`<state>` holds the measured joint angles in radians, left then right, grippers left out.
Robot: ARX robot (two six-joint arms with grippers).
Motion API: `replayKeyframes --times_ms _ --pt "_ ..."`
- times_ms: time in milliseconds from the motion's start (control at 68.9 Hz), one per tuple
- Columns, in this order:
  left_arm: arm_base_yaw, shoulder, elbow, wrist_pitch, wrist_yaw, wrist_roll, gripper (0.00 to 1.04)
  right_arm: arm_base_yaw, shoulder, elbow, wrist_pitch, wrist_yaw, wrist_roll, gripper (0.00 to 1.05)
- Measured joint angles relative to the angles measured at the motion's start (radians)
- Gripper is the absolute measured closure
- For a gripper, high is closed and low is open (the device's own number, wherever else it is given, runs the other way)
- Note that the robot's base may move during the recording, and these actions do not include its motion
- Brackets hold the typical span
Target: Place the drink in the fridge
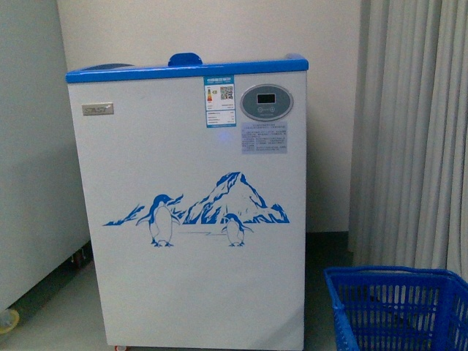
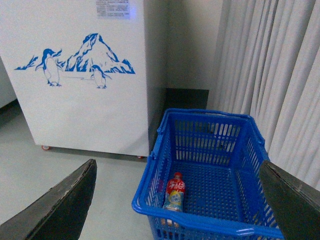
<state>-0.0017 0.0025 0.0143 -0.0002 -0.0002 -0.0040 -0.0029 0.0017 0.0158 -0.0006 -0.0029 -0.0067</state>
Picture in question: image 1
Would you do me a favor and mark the sliding glass lid blue handle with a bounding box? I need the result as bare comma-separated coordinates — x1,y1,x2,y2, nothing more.
82,52,203,71

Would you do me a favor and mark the blue plastic shopping basket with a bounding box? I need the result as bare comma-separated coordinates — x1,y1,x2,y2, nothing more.
324,266,467,350

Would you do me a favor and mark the yellow tape roll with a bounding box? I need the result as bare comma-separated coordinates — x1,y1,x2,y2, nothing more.
0,309,20,335

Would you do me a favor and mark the white chest freezer blue rim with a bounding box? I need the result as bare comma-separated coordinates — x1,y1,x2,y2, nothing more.
66,54,309,350

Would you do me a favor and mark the grey pleated curtain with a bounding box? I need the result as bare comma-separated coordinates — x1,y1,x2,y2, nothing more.
348,1,467,277

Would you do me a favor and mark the white cabinet at left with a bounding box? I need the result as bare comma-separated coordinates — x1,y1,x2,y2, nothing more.
1,1,90,309

